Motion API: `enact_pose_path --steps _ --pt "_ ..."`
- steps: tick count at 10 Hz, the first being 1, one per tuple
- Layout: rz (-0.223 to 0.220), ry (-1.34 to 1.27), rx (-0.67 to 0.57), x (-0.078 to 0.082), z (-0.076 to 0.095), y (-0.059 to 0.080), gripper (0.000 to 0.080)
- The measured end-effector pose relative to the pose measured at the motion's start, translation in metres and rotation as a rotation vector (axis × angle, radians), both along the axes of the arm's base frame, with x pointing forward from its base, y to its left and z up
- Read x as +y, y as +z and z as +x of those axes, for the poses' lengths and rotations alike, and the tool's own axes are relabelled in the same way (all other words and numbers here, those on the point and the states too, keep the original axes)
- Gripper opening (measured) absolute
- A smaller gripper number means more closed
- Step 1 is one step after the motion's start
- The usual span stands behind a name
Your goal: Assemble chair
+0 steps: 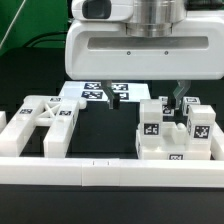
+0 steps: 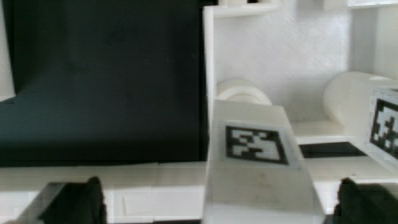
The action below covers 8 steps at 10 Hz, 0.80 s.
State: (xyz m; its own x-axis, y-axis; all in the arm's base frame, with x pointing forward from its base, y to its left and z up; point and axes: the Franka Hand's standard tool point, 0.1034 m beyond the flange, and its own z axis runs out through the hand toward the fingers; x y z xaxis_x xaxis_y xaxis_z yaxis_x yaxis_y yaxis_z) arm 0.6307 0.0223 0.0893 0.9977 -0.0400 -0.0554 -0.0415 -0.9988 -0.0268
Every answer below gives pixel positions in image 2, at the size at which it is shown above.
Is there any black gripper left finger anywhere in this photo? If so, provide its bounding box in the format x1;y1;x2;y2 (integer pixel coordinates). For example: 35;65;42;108
38;177;106;224

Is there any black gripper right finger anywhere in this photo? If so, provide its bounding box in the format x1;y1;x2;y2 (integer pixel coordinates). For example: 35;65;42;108
332;178;398;224

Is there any white chair leg block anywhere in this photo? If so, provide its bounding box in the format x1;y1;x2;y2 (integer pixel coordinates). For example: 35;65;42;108
202;79;324;224

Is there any white tagged chair leg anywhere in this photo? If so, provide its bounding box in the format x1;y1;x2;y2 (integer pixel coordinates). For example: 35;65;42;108
323;71;398;175

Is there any white chair seat plate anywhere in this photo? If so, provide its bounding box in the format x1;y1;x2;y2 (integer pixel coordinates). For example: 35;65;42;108
202;0;398;146

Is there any white fence front wall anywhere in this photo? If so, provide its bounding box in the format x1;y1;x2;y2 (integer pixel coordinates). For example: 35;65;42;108
0;157;398;224

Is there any white chair backrest frame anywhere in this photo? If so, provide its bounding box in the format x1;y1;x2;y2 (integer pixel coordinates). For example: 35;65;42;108
0;0;15;102

